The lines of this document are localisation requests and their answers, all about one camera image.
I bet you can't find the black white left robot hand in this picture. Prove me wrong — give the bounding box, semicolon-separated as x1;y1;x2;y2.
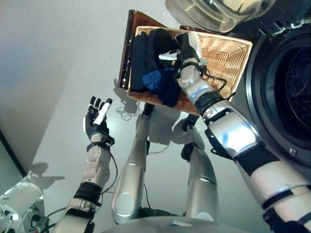
82;96;114;144

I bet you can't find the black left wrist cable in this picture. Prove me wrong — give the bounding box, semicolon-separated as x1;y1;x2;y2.
45;151;119;219

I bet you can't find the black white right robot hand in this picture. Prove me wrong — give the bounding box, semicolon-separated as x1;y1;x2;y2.
158;32;204;67

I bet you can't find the round glass washer door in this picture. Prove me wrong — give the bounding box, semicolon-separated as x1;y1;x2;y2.
165;0;311;37

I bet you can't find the silver right robot leg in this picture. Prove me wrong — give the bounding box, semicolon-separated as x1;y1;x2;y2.
180;114;220;223

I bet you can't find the brown acrylic stand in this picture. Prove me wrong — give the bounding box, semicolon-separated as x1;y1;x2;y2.
118;9;195;90

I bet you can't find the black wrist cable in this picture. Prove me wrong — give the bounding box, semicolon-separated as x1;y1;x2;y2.
201;67;237;100
45;151;119;219

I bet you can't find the thin tether cable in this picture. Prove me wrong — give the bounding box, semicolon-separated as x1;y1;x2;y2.
144;142;171;210

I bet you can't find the grey front-load washing machine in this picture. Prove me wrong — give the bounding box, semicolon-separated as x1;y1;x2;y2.
228;14;311;233

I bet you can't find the rectangular wicker laundry basket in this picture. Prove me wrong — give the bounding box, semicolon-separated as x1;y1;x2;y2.
127;25;254;117

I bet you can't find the white cable loop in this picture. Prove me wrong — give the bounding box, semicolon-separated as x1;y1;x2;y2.
116;99;142;121

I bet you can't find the silver left robot leg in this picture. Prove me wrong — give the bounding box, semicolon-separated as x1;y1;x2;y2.
111;102;156;225

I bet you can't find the blue garment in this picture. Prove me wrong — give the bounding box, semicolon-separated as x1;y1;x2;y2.
141;67;182;108

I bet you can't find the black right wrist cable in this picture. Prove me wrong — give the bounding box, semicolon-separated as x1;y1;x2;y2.
201;67;237;100

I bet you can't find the silver robot torso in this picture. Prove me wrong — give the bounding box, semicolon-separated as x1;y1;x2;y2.
102;207;268;233

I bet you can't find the silver robot leg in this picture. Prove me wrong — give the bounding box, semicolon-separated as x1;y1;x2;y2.
180;114;220;223
111;102;156;225

